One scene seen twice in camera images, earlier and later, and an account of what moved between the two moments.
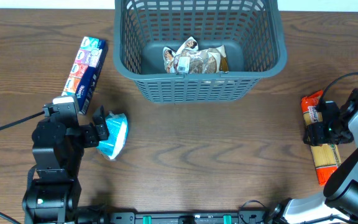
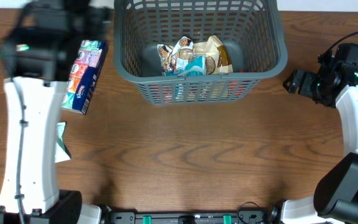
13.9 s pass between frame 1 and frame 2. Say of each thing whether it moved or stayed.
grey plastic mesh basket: stayed
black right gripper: moved
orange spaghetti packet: moved
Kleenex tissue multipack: stayed
